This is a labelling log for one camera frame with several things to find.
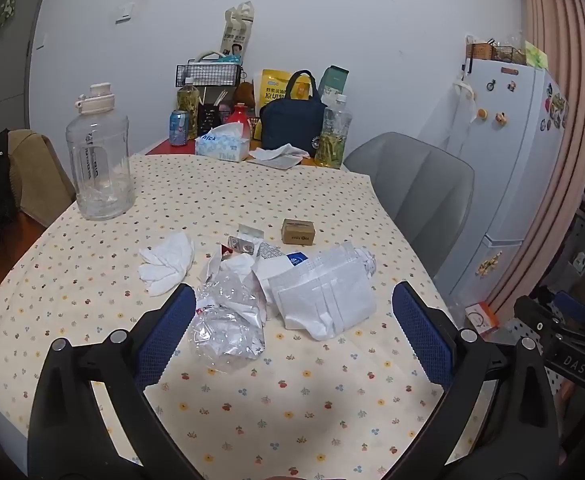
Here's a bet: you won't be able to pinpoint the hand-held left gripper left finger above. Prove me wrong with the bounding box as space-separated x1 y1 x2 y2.
27 283 197 480

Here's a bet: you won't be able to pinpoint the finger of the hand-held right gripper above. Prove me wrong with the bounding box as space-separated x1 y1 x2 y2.
551 290 585 325

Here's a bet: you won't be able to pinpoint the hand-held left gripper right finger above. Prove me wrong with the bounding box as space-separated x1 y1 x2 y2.
391 281 561 480

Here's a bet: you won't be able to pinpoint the clear plastic wrap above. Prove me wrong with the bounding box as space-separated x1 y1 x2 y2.
187 255 268 361

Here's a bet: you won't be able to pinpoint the white tissue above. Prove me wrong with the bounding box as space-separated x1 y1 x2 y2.
138 232 194 297

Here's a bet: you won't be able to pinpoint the orange and white box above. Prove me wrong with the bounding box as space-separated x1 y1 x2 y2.
465 302 498 335

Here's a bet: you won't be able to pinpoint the white blister pack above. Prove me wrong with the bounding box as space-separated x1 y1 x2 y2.
227 224 266 257

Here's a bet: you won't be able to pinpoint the grey chair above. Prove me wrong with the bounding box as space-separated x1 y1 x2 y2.
343 132 475 278

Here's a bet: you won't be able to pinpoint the white refrigerator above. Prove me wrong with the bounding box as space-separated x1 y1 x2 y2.
435 57 568 331

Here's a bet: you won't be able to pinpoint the small brown cardboard box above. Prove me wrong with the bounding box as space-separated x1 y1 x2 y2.
281 218 317 246

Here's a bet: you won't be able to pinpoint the large clear water jug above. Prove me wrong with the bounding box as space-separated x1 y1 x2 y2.
65 82 136 221

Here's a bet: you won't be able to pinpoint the blue tissue box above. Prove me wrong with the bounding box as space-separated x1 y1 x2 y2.
195 122 250 162

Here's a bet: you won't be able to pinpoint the tan chair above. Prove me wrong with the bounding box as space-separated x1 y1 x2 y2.
8 129 76 228

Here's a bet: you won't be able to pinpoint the blue soda can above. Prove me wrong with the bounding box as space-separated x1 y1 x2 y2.
169 109 190 147

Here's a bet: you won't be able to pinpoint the white tissue packet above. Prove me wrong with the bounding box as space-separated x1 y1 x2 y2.
249 143 303 170

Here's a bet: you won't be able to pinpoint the white tote bag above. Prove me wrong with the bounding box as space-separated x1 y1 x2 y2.
445 77 478 158

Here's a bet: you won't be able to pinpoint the yellow drink bottle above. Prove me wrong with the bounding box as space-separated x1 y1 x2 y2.
315 94 352 168
176 77 200 140

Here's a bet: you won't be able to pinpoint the black mesh holder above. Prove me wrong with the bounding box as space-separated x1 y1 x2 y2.
197 103 223 138

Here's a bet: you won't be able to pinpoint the red bottle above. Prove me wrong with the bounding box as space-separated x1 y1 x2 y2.
225 103 253 133

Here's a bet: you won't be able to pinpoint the navy lunch bag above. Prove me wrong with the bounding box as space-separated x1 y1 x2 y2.
260 71 329 158

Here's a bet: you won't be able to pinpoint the brown baskets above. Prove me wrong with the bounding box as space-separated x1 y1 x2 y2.
465 37 526 66

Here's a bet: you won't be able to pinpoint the green carton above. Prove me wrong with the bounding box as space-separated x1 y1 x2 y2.
319 66 349 106

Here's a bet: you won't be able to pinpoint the yellow snack bag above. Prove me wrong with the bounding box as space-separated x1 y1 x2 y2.
252 69 298 141

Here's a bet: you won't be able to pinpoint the pink curtain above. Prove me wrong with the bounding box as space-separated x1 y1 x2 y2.
487 0 585 321

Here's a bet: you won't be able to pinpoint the white printed paper bag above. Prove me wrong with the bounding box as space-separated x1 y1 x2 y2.
220 2 256 66

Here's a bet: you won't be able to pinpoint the black wire basket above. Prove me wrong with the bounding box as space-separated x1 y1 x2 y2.
176 58 243 88

